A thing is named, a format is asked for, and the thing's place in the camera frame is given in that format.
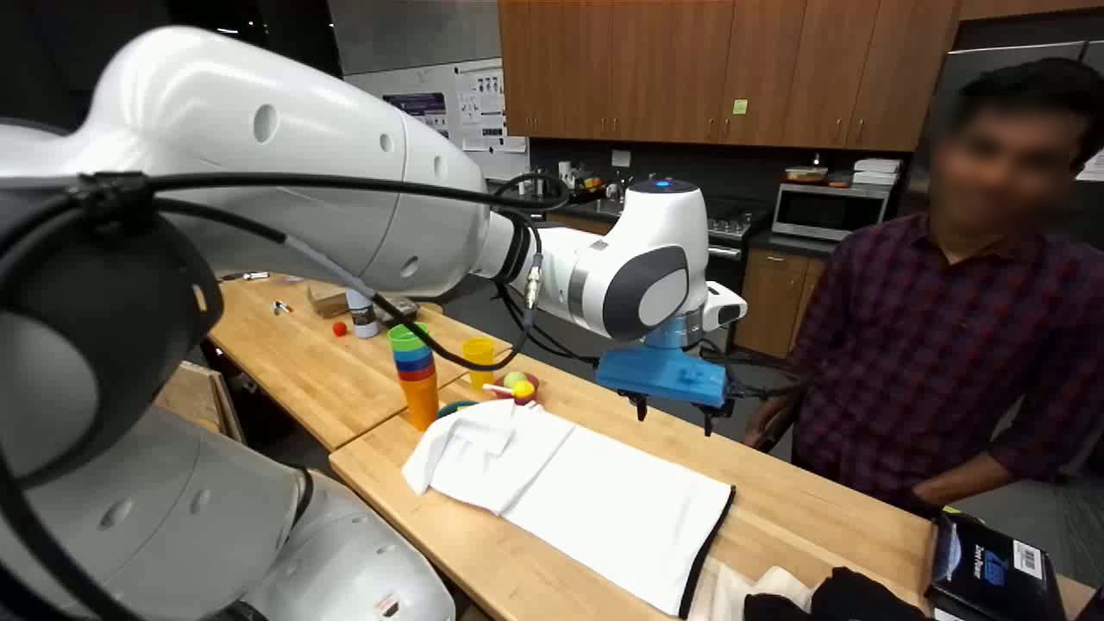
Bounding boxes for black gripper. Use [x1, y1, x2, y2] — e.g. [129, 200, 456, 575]
[619, 388, 729, 440]

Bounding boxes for white cloth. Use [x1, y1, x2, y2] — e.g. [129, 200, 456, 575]
[401, 398, 739, 617]

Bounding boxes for narrow wooden base cabinet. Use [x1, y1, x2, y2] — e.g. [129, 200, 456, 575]
[733, 242, 835, 364]

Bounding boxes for small red fruit bowl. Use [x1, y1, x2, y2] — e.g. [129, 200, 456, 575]
[481, 371, 547, 411]

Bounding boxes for cream fabric bag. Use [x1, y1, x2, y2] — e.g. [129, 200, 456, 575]
[687, 557, 815, 621]

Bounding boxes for stainless steel oven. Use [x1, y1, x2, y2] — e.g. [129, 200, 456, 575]
[701, 187, 772, 289]

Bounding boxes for yellow plastic cup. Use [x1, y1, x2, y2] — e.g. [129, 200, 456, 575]
[459, 330, 509, 394]

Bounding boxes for person in plaid shirt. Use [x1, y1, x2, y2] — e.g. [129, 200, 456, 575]
[739, 54, 1104, 520]

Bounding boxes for silver microwave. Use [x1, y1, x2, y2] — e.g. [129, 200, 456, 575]
[771, 178, 897, 247]

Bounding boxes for black fabric bag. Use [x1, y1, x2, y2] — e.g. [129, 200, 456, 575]
[741, 565, 931, 621]

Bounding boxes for stack of colourful cups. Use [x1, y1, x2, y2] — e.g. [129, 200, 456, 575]
[386, 326, 441, 435]

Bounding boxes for stack of white plates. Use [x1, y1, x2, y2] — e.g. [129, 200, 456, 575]
[848, 154, 905, 190]

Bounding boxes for small white jar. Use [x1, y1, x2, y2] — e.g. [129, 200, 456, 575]
[341, 289, 383, 343]

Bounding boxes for black box with label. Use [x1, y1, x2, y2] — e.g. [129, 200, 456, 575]
[924, 507, 1070, 621]

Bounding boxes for wooden board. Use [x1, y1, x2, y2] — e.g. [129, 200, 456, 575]
[153, 360, 244, 443]

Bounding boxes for long wooden wall cabinets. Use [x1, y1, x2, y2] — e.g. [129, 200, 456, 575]
[496, 0, 968, 154]

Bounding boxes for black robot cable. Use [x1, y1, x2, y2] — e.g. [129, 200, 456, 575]
[0, 170, 579, 621]

